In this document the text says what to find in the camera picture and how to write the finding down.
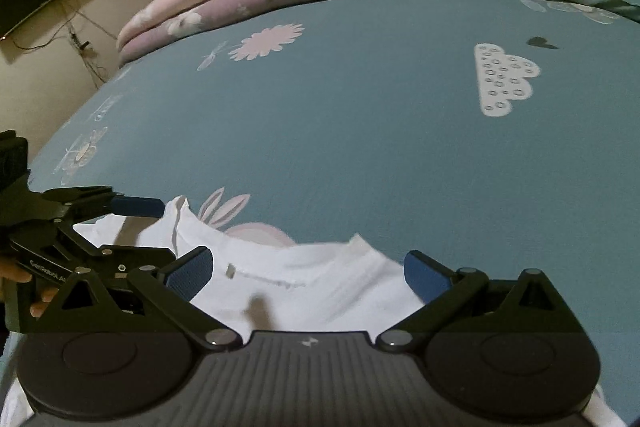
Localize white printed t-shirt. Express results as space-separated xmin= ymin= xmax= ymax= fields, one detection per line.
xmin=0 ymin=196 xmax=628 ymax=427

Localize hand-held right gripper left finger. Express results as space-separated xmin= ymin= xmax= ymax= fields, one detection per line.
xmin=44 ymin=246 xmax=242 ymax=352

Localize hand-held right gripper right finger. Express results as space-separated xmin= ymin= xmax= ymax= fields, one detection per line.
xmin=375 ymin=249 xmax=577 ymax=353

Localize person's left hand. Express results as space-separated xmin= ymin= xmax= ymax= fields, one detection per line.
xmin=0 ymin=256 xmax=60 ymax=319

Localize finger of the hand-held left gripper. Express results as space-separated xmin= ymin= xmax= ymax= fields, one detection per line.
xmin=41 ymin=185 xmax=166 ymax=224
xmin=60 ymin=225 xmax=177 ymax=280

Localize black wall cables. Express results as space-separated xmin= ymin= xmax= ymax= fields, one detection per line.
xmin=10 ymin=0 xmax=121 ymax=88

